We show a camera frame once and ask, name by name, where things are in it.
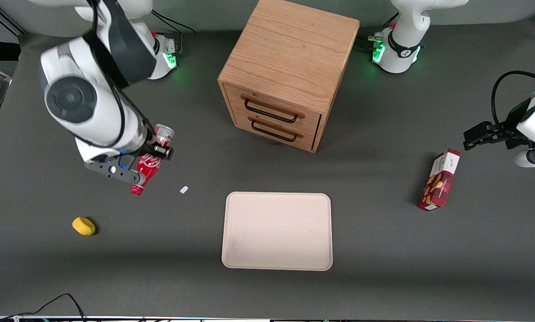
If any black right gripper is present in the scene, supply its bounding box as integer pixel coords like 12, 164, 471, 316
136, 117, 174, 161

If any black metal drawer handle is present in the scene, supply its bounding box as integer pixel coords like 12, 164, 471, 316
241, 95, 306, 124
248, 115, 304, 143

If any black base cable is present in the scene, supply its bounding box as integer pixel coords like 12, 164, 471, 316
150, 11, 197, 34
356, 13, 399, 51

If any yellow sponge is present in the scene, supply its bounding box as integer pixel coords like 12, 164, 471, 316
72, 217, 96, 237

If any wooden drawer cabinet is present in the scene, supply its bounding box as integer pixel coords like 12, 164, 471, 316
217, 0, 361, 154

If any red cookie box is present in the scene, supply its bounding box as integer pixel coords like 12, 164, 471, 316
418, 148, 461, 212

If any wooden drawer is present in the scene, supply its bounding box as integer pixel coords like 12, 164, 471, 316
225, 83, 323, 136
233, 110, 318, 151

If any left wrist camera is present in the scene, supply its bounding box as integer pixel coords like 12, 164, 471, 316
514, 150, 535, 168

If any beige rectangular tray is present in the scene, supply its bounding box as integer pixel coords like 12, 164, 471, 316
221, 192, 333, 271

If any red coke bottle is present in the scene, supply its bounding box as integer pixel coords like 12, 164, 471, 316
130, 124, 175, 196

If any thin black floor cable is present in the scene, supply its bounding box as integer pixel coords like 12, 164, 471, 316
0, 293, 87, 322

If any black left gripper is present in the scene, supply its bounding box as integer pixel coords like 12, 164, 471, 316
463, 96, 535, 150

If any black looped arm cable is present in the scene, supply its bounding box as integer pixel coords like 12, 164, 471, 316
491, 71, 535, 131

